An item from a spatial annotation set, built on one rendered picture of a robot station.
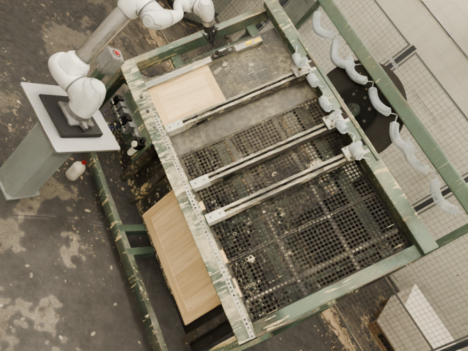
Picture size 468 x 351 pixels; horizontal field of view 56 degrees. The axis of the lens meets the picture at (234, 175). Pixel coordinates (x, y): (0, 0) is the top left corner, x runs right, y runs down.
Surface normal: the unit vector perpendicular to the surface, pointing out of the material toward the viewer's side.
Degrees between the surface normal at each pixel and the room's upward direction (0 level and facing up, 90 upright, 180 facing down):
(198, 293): 90
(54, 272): 0
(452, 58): 90
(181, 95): 54
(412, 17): 90
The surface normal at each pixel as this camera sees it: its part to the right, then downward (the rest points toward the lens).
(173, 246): -0.58, -0.07
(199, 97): -0.06, -0.38
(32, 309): 0.70, -0.55
